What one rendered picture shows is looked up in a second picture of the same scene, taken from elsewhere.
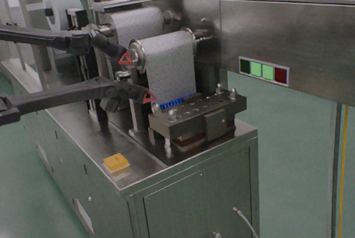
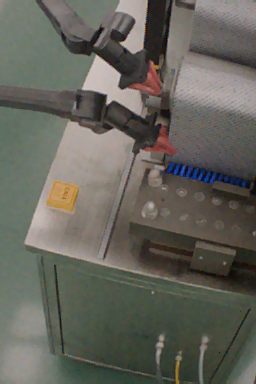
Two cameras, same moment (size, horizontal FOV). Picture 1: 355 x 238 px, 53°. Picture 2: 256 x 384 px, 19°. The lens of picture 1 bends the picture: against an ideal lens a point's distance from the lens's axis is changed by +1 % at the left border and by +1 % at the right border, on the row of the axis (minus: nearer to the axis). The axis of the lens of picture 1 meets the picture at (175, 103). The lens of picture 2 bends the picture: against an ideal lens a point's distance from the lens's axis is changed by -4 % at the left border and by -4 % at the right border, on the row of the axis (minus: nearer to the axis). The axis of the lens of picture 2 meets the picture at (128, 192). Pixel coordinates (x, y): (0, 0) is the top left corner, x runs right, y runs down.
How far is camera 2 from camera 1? 121 cm
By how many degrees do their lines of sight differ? 45
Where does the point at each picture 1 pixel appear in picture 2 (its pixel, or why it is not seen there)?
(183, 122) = (156, 229)
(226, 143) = (209, 290)
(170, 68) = (217, 134)
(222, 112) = (226, 255)
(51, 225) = not seen: hidden behind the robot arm
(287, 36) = not seen: outside the picture
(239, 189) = (214, 331)
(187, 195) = (123, 296)
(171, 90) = (209, 157)
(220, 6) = not seen: outside the picture
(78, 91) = (36, 106)
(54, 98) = (1, 102)
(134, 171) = (65, 229)
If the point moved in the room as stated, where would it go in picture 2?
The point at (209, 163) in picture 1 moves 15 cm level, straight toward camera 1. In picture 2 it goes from (171, 292) to (126, 324)
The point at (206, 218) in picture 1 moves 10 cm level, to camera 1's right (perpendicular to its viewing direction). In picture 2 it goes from (149, 325) to (173, 346)
